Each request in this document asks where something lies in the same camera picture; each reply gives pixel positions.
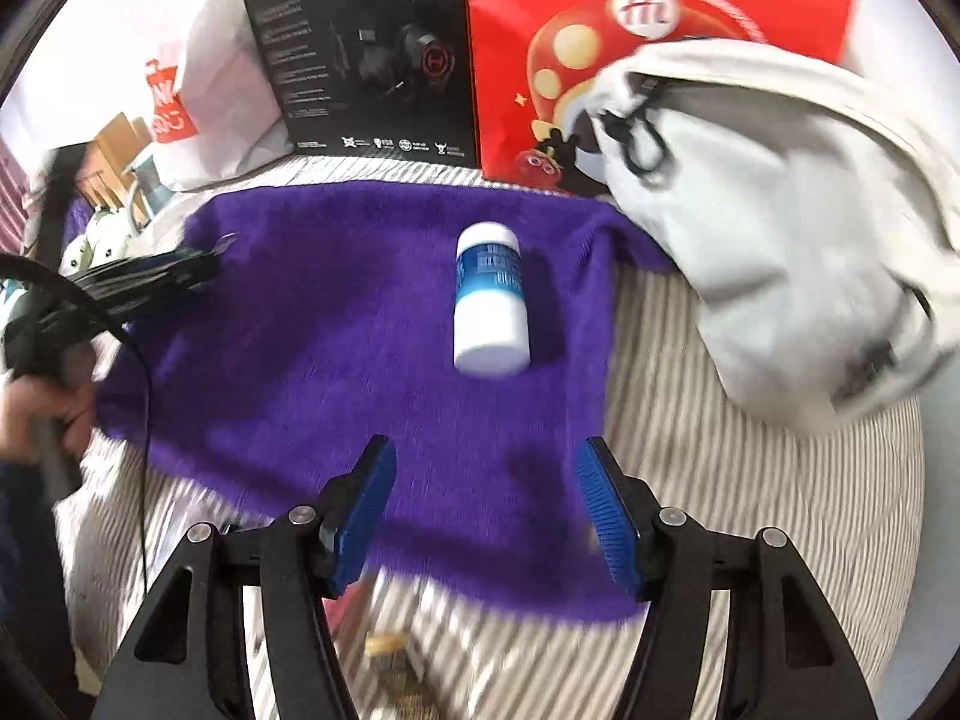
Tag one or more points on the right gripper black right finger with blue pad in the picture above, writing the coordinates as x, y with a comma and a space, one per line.
786, 654

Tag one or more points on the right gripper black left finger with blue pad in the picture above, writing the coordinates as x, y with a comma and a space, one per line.
184, 655

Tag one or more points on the white blue balm bottle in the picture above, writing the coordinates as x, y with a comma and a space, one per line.
490, 329

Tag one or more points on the person's left hand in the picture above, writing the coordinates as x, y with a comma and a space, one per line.
28, 400

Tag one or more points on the striped bed sheet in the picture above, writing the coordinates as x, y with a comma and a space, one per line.
851, 501

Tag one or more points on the purple fuzzy cloth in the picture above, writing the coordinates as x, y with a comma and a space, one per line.
331, 322

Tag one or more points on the white plastic shopping bag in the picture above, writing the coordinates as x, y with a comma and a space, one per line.
188, 69

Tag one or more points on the black headset box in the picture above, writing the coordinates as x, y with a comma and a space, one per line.
389, 78

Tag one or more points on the red mushroom gift bag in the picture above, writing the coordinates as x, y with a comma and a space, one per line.
534, 61

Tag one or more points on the white drawstring cloth bag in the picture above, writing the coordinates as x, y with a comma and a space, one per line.
815, 218

